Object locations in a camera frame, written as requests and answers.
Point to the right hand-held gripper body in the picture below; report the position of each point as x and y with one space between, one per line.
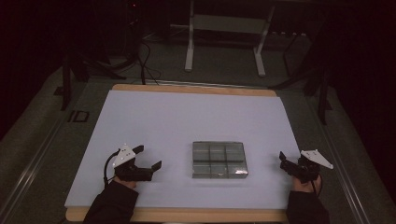
306 169

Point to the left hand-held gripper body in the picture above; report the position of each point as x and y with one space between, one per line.
133 174

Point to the person's left hand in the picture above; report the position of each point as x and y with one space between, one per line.
126 183

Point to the person's right hand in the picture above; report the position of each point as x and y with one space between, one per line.
302 186

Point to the pale blue table sheet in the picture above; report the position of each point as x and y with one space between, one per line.
174 124

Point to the clear plastic compartment box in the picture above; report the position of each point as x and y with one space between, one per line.
218 160

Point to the black floor plate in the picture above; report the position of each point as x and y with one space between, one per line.
78 116

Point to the black tripod stand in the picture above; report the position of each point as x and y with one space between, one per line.
322 90
72 70

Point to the metal floor rail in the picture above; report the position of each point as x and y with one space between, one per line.
29 169
342 165

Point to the white metal stand frame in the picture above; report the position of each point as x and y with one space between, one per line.
224 24

